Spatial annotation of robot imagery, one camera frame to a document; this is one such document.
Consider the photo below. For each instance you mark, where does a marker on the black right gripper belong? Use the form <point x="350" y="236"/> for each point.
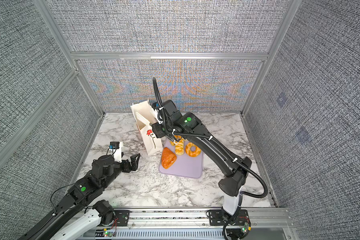
<point x="157" y="129"/>

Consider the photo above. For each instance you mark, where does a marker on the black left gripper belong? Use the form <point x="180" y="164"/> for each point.
<point x="135" y="163"/>

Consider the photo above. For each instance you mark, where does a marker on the white paper bag with rose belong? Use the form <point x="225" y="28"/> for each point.
<point x="151" y="142"/>

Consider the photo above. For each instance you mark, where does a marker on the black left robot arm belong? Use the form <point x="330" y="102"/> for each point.
<point x="78" y="197"/>

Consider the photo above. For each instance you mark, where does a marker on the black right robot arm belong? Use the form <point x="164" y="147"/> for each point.
<point x="174" y="125"/>

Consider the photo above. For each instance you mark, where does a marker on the striped long bread roll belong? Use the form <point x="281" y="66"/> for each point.
<point x="179" y="147"/>

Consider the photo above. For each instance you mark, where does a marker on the brown triangular pastry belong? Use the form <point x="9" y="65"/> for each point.
<point x="168" y="158"/>

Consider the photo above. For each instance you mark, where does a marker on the lilac plastic tray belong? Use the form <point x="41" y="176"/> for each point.
<point x="184" y="166"/>

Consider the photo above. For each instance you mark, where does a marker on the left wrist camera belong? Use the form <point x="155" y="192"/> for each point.
<point x="116" y="151"/>

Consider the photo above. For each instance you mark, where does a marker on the ring shaped bread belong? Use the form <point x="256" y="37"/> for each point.
<point x="192" y="150"/>

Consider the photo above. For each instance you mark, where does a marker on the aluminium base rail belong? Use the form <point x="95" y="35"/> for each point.
<point x="205" y="223"/>

